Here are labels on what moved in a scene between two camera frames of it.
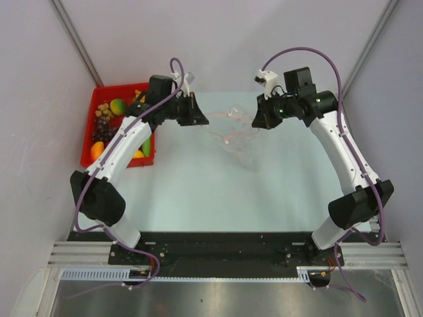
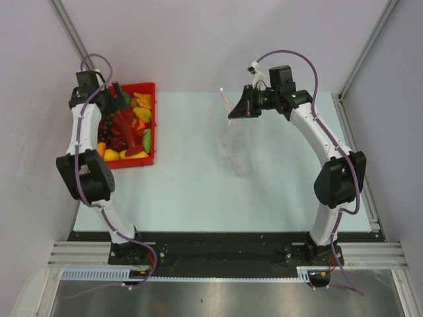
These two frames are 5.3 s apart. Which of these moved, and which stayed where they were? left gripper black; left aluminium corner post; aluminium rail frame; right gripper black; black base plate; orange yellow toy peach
Moved: left gripper black; right gripper black
Stayed: left aluminium corner post; orange yellow toy peach; black base plate; aluminium rail frame
